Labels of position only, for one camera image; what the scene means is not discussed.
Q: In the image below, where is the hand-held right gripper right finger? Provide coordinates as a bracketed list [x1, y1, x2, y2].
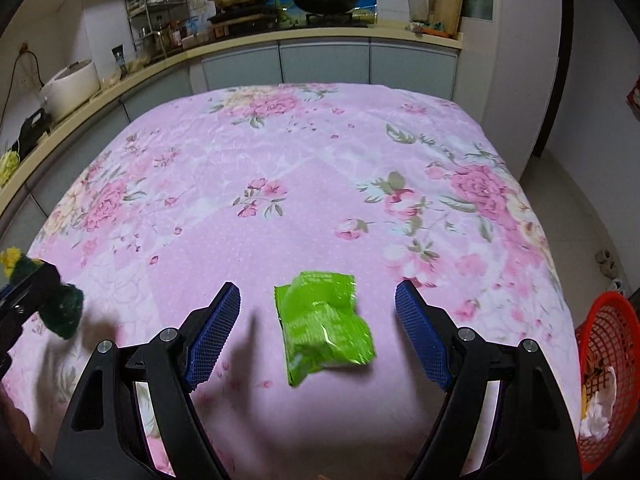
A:
[394, 280, 583, 480]

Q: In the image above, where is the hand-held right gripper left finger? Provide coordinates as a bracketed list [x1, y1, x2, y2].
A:
[52, 281, 242, 480]

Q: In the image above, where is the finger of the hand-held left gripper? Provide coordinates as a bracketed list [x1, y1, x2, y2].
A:
[0, 260, 64, 333]

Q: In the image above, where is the green yellow scrubber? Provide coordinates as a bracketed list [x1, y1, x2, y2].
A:
[0, 247, 85, 341]

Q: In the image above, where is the green snack packet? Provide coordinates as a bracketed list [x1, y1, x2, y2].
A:
[273, 270, 377, 388]

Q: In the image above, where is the white tissue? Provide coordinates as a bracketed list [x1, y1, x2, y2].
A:
[580, 366, 618, 438]

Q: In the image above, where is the red mesh basket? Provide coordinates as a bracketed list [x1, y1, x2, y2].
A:
[574, 292, 640, 473]

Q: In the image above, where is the yellow green vegetable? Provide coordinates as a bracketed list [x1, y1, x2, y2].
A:
[0, 152, 21, 187]

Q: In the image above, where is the black small appliance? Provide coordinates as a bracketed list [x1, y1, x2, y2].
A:
[19, 112, 52, 148]

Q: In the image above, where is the pink floral blanket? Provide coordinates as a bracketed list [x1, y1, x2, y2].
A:
[25, 82, 583, 480]

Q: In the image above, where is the white rice cooker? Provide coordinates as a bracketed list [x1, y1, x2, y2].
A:
[39, 60, 101, 123]

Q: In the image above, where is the kitchen counter cabinet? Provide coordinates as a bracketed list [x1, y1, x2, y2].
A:
[0, 22, 463, 241]

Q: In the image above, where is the metal spice rack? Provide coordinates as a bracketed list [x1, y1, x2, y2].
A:
[122, 0, 193, 58]

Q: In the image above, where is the gas stove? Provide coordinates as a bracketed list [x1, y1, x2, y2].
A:
[207, 7, 378, 31]

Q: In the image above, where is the black power cord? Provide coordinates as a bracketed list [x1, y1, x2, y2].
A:
[9, 44, 45, 97]

